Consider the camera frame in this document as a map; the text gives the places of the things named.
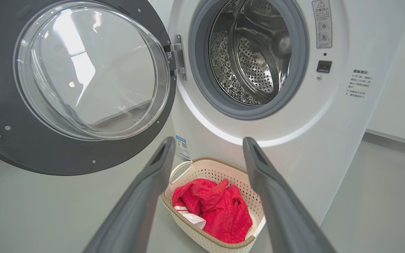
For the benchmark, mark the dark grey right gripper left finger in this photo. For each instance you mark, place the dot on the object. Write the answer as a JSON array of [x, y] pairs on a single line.
[[135, 211]]

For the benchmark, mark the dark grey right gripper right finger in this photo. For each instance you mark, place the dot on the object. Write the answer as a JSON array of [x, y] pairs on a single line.
[[283, 218]]

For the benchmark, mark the white garment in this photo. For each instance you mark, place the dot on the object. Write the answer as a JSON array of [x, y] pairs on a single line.
[[193, 218]]

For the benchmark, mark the red garment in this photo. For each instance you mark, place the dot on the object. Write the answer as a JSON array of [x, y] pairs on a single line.
[[220, 207]]

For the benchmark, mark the black round glass washer door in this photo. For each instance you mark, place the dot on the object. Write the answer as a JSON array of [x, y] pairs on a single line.
[[12, 140]]

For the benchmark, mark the cream perforated laundry basket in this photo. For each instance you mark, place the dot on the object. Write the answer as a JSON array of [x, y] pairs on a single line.
[[202, 172]]

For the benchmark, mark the white front-load washing machine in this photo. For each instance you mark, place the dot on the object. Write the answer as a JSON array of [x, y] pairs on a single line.
[[329, 140]]

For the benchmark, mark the black door latch socket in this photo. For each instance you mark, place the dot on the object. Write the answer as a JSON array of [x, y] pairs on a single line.
[[324, 66]]

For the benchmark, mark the metal washer door hinge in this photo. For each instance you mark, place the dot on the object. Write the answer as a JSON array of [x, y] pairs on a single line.
[[179, 56]]

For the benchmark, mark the blue energy label sticker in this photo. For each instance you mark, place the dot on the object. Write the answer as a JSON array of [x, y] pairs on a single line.
[[182, 147]]

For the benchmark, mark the perforated steel washer drum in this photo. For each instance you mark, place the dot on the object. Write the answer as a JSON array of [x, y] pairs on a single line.
[[255, 59]]

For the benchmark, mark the grey warning sticker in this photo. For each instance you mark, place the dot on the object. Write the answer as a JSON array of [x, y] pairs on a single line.
[[322, 24]]

